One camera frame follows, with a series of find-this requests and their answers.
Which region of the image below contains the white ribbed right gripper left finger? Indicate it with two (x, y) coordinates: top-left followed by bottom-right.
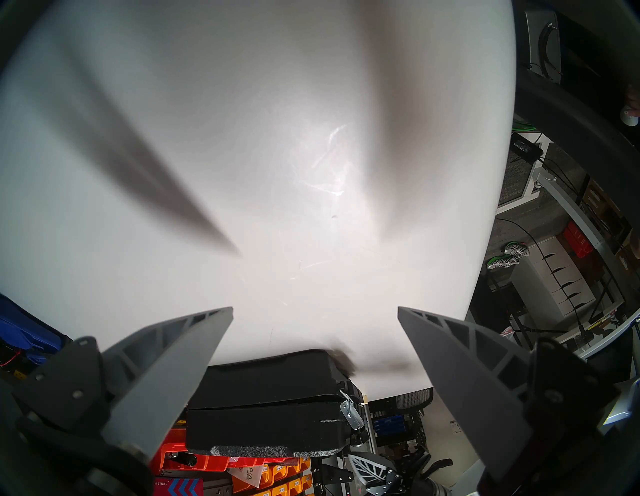
(102, 306), (235, 463)

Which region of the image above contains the white ribbed right gripper right finger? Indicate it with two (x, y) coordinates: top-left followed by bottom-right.
(397, 306), (533, 482)

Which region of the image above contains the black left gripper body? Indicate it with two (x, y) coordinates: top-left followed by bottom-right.
(390, 450), (454, 496)

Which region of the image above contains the finger of the white ribbed left gripper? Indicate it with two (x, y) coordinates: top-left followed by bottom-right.
(347, 451), (399, 496)

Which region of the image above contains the black plastic tool box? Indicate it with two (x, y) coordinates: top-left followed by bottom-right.
(185, 349), (372, 459)

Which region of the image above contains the blue cleaning cloths box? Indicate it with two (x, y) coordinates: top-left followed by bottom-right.
(152, 477), (205, 496)

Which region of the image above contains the red parts bin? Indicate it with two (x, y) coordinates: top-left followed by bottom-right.
(150, 427), (232, 474)
(227, 456), (273, 490)

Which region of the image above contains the white drawer cabinet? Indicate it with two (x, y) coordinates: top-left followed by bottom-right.
(510, 235), (597, 332)

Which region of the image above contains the blue plastic clamp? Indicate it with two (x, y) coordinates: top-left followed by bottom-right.
(0, 294), (68, 367)

